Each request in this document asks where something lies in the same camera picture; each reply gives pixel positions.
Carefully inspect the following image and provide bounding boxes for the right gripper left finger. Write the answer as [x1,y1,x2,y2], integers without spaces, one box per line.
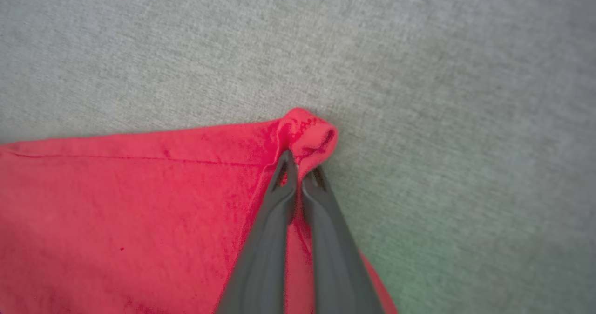
[215,150,298,314]

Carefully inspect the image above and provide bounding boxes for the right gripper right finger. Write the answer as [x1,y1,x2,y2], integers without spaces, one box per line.
[301,166,385,314]

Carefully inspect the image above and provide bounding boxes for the red and white garment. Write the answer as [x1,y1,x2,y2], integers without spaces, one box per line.
[0,108,399,314]

